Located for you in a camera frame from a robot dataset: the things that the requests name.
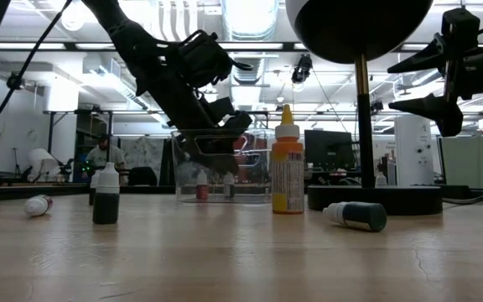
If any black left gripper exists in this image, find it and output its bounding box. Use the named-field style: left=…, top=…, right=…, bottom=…
left=159, top=83, right=253, bottom=174

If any small red food coloring bottle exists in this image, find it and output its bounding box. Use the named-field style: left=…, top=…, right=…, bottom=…
left=195, top=169, right=209, bottom=200
left=23, top=194, right=54, bottom=218

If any clear plastic bin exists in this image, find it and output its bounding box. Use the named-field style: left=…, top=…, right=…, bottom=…
left=170, top=128, right=274, bottom=206

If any large orange food coloring bottle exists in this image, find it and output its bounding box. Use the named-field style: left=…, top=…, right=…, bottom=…
left=271, top=103, right=305, bottom=216

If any white cabinet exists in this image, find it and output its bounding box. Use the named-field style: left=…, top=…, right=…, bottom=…
left=393, top=115, right=435, bottom=188

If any black office chair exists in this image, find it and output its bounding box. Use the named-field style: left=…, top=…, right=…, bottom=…
left=127, top=166, right=158, bottom=187

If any black lamp with round base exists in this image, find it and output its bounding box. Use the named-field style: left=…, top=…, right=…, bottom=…
left=285, top=0, right=444, bottom=216

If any person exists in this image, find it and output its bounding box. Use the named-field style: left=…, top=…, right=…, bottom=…
left=82, top=133, right=127, bottom=185

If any white rounded cover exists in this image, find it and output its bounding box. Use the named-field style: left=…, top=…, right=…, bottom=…
left=27, top=147, right=60, bottom=177

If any long ceiling light strip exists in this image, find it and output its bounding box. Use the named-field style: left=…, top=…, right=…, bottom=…
left=0, top=40, right=287, bottom=52

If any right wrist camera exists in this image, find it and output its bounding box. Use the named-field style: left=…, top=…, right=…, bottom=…
left=441, top=7, right=480, bottom=48

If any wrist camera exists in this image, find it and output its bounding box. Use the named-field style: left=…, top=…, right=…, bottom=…
left=177, top=29, right=254, bottom=90
left=441, top=7, right=480, bottom=48

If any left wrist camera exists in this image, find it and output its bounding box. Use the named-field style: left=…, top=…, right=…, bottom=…
left=177, top=29, right=254, bottom=90

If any green partition wall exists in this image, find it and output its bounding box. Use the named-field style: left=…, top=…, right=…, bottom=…
left=440, top=136, right=483, bottom=190

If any silver ceiling duct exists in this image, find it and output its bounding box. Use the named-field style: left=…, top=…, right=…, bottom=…
left=220, top=0, right=280, bottom=42

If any black rack frame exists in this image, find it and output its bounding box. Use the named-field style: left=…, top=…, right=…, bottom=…
left=42, top=108, right=115, bottom=184

